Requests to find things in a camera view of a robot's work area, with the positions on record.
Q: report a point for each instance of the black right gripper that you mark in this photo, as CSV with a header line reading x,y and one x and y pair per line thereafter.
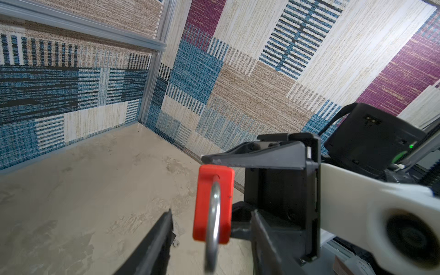
x,y
282,182

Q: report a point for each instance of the red padlock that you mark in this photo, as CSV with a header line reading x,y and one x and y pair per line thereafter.
x,y
213,211

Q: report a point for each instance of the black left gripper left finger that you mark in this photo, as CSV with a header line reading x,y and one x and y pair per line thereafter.
x,y
152,255

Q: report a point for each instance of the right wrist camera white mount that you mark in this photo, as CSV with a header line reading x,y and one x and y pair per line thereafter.
x,y
398,223

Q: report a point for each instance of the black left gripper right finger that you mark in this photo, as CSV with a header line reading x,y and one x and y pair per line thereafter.
x,y
267,255

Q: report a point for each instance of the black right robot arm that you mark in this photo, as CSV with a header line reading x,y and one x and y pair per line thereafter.
x,y
366,142

